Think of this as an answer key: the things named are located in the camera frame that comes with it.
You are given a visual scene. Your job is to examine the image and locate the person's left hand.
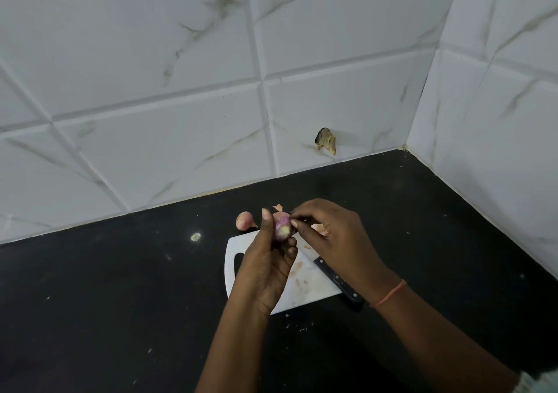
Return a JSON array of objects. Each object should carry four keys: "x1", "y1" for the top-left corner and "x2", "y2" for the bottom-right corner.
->
[{"x1": 230, "y1": 208, "x2": 299, "y2": 317}]

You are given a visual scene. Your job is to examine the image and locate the person's right hand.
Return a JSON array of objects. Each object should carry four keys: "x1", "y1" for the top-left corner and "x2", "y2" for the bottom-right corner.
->
[{"x1": 289, "y1": 199, "x2": 403, "y2": 306}]

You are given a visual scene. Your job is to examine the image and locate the small purple peeled onion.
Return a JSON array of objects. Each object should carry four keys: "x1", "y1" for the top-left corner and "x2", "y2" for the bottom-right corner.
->
[{"x1": 272, "y1": 212, "x2": 298, "y2": 243}]

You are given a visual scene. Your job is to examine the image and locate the person's right forearm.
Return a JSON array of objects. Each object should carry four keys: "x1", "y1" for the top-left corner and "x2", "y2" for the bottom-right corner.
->
[{"x1": 373, "y1": 280, "x2": 526, "y2": 393}]

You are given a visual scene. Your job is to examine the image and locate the person's left forearm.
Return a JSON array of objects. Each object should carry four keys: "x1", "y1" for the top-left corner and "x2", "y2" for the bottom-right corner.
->
[{"x1": 195, "y1": 294, "x2": 280, "y2": 393}]

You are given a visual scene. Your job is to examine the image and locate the small pink unpeeled onion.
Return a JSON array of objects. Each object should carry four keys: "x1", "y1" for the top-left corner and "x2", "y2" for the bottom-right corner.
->
[{"x1": 236, "y1": 211, "x2": 259, "y2": 232}]

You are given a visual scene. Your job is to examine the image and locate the white plastic cutting board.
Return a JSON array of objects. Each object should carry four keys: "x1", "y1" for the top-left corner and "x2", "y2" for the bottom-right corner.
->
[{"x1": 224, "y1": 230, "x2": 343, "y2": 316}]

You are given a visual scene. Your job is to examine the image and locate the orange wrist thread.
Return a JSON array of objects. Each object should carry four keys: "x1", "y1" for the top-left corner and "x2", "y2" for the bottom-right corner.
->
[{"x1": 370, "y1": 279, "x2": 407, "y2": 309}]

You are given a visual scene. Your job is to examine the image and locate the light sleeve cuff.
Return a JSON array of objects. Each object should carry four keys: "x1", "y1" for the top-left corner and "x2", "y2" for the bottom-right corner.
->
[{"x1": 518, "y1": 367, "x2": 558, "y2": 393}]

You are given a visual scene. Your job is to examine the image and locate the black-handled kitchen knife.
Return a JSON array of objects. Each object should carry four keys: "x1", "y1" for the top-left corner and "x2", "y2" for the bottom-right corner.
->
[{"x1": 300, "y1": 248, "x2": 365, "y2": 306}]

